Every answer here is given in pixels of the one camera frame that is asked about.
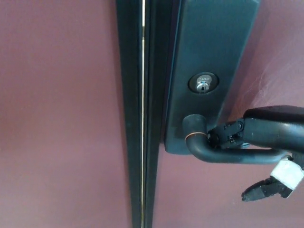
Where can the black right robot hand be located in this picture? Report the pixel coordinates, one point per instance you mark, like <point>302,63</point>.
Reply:
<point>273,133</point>

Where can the black door edge strip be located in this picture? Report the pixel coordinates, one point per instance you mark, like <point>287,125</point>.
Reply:
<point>130,95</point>
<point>156,83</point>

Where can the silver lock cylinder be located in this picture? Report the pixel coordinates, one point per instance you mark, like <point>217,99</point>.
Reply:
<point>203,84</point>

